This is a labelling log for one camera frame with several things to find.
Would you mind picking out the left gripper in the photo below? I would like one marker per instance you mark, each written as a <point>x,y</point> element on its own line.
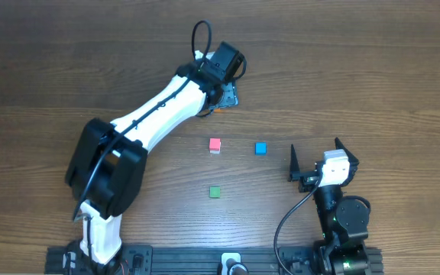
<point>229,97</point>

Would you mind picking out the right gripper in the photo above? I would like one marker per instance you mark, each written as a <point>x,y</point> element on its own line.
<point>308,181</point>

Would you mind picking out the orange cube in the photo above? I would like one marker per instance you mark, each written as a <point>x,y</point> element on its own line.
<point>218,110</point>

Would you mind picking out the red cube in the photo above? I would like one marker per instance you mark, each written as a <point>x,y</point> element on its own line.
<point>215,144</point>

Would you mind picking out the blue cube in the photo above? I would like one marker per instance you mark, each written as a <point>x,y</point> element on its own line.
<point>261,148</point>

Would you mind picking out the green cube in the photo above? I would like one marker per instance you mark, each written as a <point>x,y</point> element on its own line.
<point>214,192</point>

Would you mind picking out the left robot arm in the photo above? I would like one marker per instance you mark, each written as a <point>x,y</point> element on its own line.
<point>166,110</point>

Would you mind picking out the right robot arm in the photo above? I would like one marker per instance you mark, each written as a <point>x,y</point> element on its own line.
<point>342,221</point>

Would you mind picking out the white cube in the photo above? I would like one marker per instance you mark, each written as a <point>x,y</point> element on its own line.
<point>215,152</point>

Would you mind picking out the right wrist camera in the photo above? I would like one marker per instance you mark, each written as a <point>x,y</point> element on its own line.
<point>332,168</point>

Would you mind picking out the mounting rail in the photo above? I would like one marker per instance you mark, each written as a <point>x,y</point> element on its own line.
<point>189,261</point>

